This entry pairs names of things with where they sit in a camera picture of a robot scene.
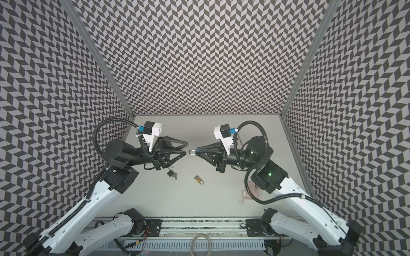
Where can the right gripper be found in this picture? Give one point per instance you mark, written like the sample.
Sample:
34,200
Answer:
220,157

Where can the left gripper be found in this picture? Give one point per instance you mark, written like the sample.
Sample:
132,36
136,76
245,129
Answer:
159,157

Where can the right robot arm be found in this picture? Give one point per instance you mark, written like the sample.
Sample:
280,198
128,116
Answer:
267,183

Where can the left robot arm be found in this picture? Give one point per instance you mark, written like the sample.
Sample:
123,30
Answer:
67,237

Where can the black padlock with keys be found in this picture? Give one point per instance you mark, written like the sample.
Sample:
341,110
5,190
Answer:
172,174

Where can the small brass padlock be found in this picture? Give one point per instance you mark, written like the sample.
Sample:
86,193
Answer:
199,180

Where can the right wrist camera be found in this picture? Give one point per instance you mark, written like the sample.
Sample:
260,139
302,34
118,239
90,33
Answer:
225,134

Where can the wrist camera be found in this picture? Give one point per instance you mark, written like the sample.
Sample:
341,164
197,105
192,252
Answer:
147,133
225,134

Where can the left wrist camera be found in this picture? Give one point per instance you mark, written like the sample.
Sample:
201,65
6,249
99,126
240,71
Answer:
147,133

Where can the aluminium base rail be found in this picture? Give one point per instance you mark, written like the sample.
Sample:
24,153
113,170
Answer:
215,228

